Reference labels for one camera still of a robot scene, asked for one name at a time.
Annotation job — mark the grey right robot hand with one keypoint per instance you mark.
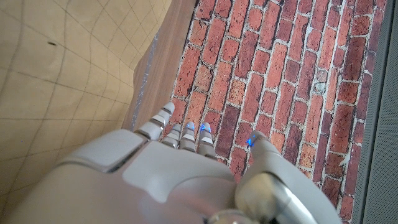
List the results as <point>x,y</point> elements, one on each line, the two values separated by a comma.
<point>161,183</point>

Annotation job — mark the printed brick backdrop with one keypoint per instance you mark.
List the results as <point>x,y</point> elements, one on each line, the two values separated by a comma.
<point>280,62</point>

